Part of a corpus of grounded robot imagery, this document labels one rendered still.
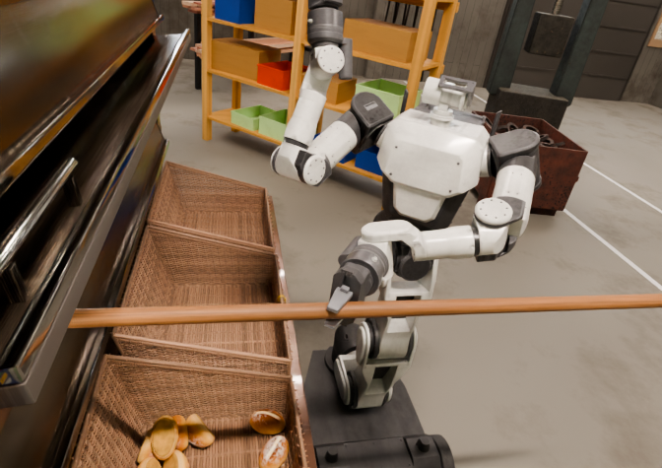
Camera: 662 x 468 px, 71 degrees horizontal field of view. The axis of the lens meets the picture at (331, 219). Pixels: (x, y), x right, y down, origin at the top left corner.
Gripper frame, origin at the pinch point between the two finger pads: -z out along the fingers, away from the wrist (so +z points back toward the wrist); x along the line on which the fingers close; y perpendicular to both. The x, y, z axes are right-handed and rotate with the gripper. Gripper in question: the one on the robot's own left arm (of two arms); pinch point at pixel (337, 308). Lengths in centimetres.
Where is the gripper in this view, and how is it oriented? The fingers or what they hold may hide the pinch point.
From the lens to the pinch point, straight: 85.1
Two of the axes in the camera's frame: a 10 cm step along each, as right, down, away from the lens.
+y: -9.1, -3.0, 2.9
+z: 4.0, -4.0, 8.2
